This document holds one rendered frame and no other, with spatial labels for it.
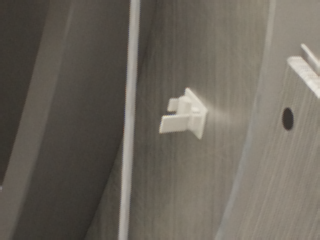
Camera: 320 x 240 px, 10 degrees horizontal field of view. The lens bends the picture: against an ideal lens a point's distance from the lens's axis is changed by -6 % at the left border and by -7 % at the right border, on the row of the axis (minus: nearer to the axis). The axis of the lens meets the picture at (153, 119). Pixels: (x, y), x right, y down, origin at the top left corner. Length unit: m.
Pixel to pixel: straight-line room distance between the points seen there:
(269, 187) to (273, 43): 0.07
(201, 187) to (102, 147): 0.09
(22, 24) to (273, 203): 1.03
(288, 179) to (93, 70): 0.17
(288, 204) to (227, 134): 0.08
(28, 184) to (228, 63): 0.15
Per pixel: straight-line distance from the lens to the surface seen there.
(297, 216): 0.87
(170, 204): 0.99
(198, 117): 0.96
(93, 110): 1.02
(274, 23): 0.90
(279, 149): 0.88
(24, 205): 1.05
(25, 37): 1.89
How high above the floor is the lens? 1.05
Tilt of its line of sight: 6 degrees down
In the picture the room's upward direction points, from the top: 1 degrees clockwise
